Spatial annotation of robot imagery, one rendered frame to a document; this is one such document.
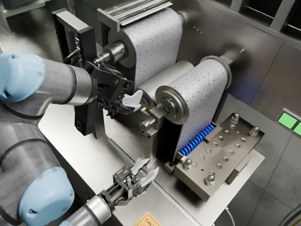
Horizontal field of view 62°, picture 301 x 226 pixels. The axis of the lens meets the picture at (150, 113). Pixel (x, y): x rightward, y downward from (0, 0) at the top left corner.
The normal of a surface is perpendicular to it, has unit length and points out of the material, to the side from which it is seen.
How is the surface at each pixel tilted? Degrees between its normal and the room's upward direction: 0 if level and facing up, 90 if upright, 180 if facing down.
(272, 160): 0
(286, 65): 90
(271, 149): 0
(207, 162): 0
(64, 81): 67
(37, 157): 22
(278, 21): 90
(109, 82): 90
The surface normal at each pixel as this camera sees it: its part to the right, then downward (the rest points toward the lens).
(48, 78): 0.87, 0.03
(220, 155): 0.07, -0.66
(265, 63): -0.70, 0.50
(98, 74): 0.71, 0.57
